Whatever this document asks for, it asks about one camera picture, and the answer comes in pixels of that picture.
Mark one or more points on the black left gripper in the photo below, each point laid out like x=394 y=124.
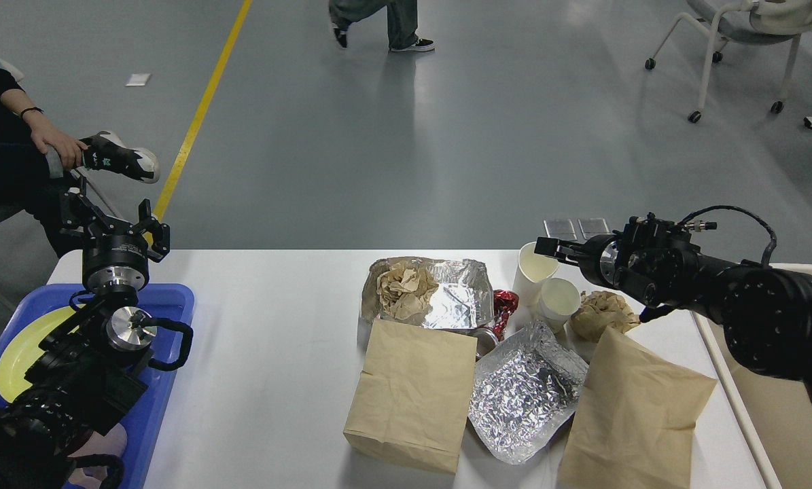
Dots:
x=108 y=258

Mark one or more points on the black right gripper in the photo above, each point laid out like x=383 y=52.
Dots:
x=601 y=258

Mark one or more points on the white paper cup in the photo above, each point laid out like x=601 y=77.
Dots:
x=531 y=272
x=557 y=301

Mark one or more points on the foil container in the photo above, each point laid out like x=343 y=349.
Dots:
x=524 y=391

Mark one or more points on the yellow plastic plate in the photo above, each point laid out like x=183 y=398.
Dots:
x=23 y=351

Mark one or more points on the brown paper bag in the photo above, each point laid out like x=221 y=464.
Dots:
x=635 y=420
x=411 y=403

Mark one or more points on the pink mug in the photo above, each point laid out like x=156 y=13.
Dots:
x=112 y=443

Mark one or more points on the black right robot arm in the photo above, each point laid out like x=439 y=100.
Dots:
x=765 y=312

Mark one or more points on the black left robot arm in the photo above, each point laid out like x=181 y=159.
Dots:
x=88 y=377

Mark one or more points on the person's hand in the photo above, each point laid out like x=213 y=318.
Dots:
x=45 y=135

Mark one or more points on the floor outlet plate left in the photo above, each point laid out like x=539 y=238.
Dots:
x=561 y=229

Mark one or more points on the floor outlet plate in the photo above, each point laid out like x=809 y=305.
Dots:
x=561 y=229
x=590 y=228

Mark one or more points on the floor outlet plate right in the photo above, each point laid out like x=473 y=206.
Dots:
x=590 y=228

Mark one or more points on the crumpled brown paper ball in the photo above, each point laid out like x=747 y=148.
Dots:
x=601 y=311

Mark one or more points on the crushed red can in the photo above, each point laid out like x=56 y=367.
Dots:
x=489 y=336

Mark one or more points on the foil tray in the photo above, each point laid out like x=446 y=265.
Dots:
x=463 y=301

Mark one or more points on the seated person in black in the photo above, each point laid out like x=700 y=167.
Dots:
x=27 y=177

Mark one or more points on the crumpled brown paper in tray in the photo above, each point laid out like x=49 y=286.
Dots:
x=406 y=290

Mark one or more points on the beige waste bin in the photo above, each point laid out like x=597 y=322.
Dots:
x=773 y=415

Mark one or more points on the white office chair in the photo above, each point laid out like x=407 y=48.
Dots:
x=753 y=23

